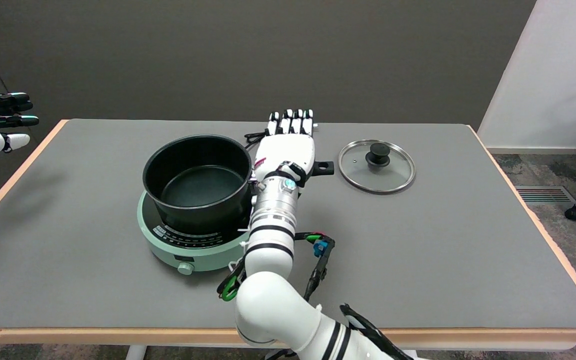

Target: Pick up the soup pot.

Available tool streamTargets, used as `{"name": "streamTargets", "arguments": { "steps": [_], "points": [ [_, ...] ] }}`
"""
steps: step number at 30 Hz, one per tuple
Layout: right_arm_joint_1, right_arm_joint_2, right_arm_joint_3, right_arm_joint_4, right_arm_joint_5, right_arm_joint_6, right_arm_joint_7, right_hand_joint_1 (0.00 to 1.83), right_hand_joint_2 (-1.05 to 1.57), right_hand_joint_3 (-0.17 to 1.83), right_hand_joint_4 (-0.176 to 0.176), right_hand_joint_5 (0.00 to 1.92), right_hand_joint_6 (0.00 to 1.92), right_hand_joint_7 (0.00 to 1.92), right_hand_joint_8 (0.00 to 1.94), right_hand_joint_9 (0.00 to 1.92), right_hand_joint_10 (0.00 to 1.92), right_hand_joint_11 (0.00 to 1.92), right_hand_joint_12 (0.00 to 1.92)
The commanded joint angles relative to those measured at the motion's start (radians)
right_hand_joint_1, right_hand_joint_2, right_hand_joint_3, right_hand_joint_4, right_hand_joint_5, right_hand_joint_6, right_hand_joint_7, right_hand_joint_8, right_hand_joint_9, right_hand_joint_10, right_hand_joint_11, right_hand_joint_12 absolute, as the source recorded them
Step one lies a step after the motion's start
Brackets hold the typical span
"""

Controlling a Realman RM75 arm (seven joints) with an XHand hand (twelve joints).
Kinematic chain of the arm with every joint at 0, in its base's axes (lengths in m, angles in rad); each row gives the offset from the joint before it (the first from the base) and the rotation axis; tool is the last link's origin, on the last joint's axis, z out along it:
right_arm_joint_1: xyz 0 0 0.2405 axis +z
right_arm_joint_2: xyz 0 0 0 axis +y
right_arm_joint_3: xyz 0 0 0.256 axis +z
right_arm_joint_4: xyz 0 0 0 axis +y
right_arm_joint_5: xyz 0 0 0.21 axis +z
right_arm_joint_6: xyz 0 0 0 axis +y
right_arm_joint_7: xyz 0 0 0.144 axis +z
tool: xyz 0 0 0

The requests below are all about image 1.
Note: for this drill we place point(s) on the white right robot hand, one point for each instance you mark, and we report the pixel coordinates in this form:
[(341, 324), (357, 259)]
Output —
[(285, 152)]

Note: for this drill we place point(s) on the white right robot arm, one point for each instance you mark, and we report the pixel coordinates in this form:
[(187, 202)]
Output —
[(273, 300)]

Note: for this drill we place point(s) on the glass pot lid black knob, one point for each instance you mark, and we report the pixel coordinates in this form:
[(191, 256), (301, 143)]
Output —
[(393, 175)]

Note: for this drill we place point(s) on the green induction cooker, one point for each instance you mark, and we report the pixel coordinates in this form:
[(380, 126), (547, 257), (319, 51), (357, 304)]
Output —
[(208, 252)]

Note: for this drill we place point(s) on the grey table mat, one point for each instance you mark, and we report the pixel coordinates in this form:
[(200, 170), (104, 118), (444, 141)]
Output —
[(443, 260)]

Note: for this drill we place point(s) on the white table leg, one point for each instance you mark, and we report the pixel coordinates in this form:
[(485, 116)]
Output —
[(136, 353)]

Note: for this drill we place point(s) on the floor vent grille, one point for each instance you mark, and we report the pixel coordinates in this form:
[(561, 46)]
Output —
[(543, 195)]

